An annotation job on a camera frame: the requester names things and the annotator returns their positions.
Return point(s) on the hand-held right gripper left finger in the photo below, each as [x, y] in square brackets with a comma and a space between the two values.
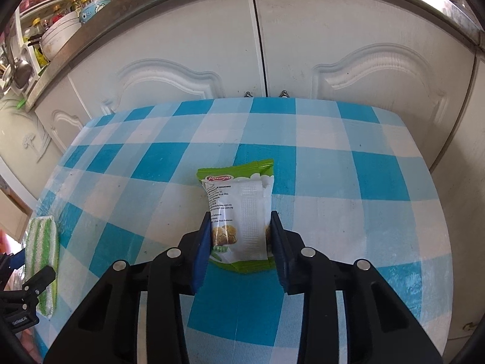
[202, 250]

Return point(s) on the steel ladle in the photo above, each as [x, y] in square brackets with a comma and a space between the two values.
[23, 72]

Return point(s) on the white utensil rack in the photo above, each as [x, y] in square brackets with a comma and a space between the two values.
[53, 7]

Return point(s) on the stack of white bowls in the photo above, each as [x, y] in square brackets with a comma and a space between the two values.
[58, 36]

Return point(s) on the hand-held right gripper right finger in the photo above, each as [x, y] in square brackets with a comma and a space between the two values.
[278, 250]

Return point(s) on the panda print blue jar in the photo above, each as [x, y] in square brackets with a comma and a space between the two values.
[94, 9]

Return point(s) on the blue white checkered tablecloth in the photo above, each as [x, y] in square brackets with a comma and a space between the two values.
[341, 182]

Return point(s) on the small green snack packet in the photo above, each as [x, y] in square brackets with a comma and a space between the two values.
[238, 212]

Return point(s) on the white cabinet door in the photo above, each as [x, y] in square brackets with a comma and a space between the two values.
[360, 45]
[60, 121]
[170, 45]
[466, 129]

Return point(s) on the green plastic clip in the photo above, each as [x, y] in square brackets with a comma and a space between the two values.
[20, 103]

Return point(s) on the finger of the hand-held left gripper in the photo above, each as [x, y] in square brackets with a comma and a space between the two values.
[13, 263]
[38, 280]

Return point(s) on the green striped sponge cloth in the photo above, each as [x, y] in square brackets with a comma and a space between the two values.
[41, 250]

